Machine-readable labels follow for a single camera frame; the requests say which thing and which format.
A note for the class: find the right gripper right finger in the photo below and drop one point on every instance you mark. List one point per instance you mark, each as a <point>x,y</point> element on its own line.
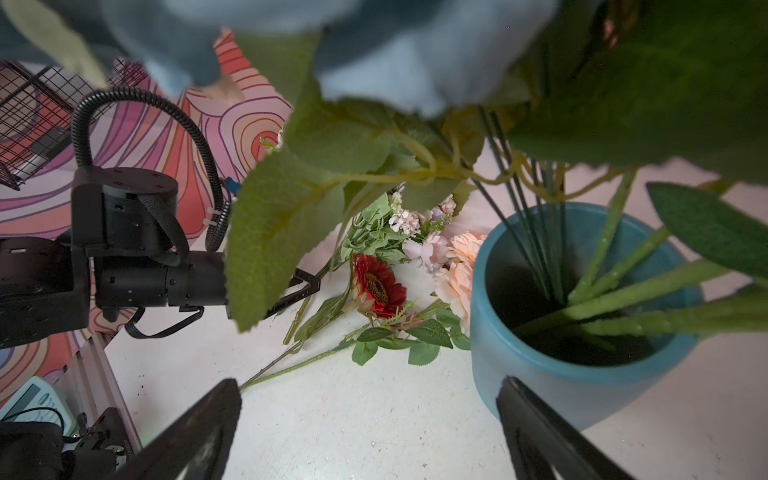
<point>543,445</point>

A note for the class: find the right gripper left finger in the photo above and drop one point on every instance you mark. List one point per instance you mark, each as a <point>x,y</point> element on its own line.
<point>197,445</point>

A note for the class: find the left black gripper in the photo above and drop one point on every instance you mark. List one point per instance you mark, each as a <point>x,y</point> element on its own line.
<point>126,239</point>

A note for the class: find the teal ceramic vase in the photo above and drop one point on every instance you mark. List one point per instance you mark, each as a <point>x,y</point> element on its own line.
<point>583,383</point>

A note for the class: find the peach carnation stem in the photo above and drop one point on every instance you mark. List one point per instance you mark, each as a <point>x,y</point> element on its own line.
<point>447,316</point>

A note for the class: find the blue hydrangea bunch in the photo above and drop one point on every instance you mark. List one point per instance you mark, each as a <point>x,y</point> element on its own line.
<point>391,92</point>

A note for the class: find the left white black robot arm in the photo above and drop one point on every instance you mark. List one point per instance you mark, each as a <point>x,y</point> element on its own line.
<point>41,295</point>

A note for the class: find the red flower stem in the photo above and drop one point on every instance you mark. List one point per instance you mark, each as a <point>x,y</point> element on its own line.
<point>372,291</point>

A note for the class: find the green white filler bunch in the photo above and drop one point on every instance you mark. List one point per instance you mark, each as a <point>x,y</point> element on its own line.
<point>389,231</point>

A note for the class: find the teal calculator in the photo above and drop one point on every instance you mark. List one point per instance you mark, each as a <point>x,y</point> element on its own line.
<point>39,401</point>

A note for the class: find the left wire basket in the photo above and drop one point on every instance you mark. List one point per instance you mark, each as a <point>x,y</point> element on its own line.
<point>37,103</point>

